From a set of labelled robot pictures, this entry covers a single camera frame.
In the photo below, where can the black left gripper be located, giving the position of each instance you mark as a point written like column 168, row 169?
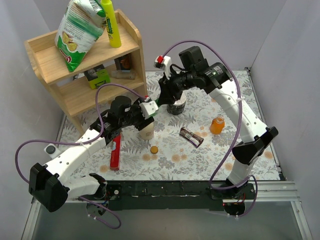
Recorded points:
column 144, row 120

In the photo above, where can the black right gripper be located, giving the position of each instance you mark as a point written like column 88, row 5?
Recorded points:
column 167, row 92

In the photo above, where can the green plastic bottle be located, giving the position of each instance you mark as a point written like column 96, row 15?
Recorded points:
column 157, row 104

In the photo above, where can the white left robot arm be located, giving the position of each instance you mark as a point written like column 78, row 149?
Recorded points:
column 51, row 184

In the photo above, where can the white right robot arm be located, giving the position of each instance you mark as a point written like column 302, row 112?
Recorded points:
column 217, row 81

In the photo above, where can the cream pump soap bottle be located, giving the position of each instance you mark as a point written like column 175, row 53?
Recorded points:
column 147, row 133

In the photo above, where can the orange bottle cap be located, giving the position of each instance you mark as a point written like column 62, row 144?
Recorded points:
column 154, row 149

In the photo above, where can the orange juice bottle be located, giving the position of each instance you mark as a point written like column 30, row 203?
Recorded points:
column 217, row 125

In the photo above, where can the yellow squeeze bottle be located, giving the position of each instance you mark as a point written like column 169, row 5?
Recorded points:
column 111, row 24

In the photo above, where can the red toothpaste box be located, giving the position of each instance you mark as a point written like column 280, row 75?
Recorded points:
column 115, row 154

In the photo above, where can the floral table mat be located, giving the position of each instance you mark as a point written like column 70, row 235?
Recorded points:
column 177, row 159

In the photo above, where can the brown chocolate bar wrapper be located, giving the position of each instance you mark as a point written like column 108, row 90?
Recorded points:
column 191, row 137

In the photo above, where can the wooden shelf unit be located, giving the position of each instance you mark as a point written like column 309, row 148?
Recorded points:
column 76, row 97

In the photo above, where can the dark orange box on shelf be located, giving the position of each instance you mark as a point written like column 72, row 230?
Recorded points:
column 123, row 63

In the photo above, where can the green black box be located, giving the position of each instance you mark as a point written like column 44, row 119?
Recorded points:
column 97, row 76

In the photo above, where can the white button box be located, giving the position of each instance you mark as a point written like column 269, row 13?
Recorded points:
column 52, row 150

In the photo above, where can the green white chips bag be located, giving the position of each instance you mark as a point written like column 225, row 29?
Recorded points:
column 81, row 26

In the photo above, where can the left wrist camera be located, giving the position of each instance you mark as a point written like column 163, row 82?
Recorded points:
column 148, row 107

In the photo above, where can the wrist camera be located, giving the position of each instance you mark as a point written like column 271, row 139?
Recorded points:
column 163, row 63
column 148, row 107

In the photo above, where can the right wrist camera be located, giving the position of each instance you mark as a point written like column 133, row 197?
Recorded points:
column 163, row 63

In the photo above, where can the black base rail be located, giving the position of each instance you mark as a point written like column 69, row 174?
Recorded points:
column 173, row 194

